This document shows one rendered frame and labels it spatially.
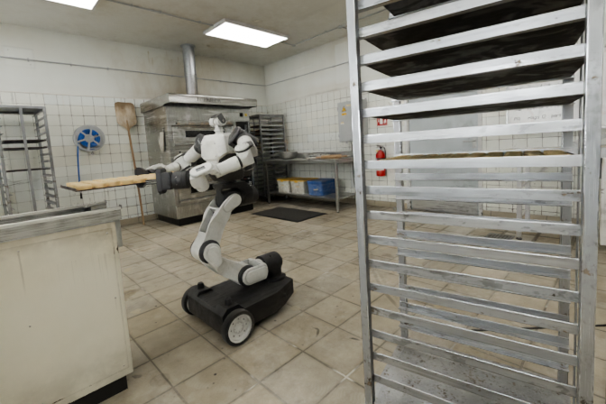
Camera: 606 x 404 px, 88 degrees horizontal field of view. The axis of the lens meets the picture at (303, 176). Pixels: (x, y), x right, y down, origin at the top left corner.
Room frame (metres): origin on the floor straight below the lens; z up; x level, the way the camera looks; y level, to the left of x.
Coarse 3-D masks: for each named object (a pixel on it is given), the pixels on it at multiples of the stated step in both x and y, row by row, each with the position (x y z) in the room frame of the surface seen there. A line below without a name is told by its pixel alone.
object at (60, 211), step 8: (56, 208) 1.54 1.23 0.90; (64, 208) 1.56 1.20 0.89; (72, 208) 1.59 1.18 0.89; (80, 208) 1.61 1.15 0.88; (96, 208) 1.66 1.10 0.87; (0, 216) 1.41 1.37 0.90; (8, 216) 1.42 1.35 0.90; (16, 216) 1.44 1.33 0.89; (24, 216) 1.46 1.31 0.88; (32, 216) 1.48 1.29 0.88; (40, 216) 1.50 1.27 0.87; (48, 216) 1.52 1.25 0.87; (0, 224) 1.40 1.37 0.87
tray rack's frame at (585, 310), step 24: (600, 0) 0.75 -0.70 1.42; (600, 24) 0.75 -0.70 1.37; (600, 48) 0.75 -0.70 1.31; (600, 72) 0.75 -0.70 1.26; (600, 96) 0.75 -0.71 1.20; (600, 120) 0.75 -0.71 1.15; (600, 144) 0.75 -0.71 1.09; (600, 168) 0.75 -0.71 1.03; (576, 216) 0.96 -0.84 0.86; (576, 240) 0.95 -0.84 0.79; (576, 288) 0.94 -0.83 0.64; (576, 312) 0.94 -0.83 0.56; (408, 360) 1.32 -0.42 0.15; (432, 360) 1.31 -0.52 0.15; (408, 384) 1.18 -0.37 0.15; (432, 384) 1.17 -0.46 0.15; (480, 384) 1.16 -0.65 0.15; (504, 384) 1.15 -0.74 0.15; (528, 384) 1.14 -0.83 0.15; (576, 384) 0.79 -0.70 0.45
